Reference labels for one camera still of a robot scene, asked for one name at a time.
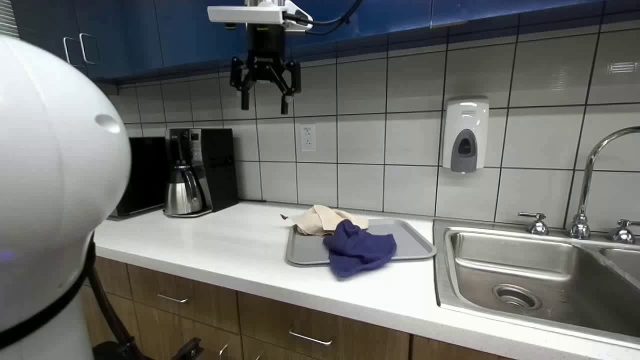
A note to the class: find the cream tea towel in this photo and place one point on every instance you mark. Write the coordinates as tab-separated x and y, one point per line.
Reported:
320	219

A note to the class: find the gray plastic tray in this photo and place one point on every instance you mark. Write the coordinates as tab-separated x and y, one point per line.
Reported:
411	242

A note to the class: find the black robot stand frame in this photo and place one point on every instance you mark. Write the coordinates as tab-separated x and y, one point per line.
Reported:
182	350

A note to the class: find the wooden base cabinet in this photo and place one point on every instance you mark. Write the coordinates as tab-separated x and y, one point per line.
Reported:
266	320

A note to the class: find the black microwave oven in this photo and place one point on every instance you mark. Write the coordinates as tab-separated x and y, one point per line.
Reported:
142	176

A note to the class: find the chrome gooseneck faucet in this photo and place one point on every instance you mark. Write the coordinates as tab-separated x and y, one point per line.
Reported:
591	167

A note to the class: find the black coffee maker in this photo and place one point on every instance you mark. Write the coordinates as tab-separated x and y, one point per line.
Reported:
217	167

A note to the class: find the white wall soap dispenser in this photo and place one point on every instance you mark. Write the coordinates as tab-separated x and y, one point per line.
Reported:
464	133

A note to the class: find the stainless steel coffee carafe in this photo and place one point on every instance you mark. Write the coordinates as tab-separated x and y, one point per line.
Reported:
181	193

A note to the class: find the stainless steel sink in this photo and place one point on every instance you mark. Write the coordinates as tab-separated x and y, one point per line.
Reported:
533	273

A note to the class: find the blue tea towel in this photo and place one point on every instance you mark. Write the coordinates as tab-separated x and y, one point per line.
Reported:
356	250

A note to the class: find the blue wall cabinet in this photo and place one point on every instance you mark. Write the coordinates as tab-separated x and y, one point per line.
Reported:
173	33

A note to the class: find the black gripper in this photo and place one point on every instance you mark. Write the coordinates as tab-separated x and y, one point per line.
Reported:
266	42

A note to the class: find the white wall power outlet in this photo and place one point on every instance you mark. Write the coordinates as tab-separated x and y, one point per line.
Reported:
308	139

